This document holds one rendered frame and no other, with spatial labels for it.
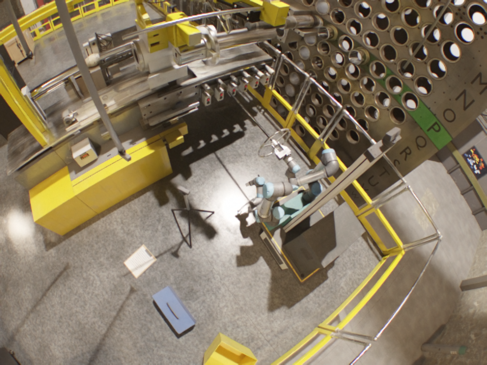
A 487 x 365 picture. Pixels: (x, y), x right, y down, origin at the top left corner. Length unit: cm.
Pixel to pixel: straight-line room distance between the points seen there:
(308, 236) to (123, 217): 204
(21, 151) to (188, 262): 217
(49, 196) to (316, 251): 264
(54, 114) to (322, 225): 285
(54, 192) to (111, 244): 88
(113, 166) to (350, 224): 232
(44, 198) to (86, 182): 57
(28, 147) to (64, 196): 65
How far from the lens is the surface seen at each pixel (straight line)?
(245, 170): 290
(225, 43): 215
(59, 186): 267
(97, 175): 245
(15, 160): 273
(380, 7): 312
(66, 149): 256
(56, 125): 259
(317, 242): 190
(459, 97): 294
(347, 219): 210
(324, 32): 355
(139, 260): 264
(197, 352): 263
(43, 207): 270
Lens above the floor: 251
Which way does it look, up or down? 63 degrees down
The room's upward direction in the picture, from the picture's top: 18 degrees clockwise
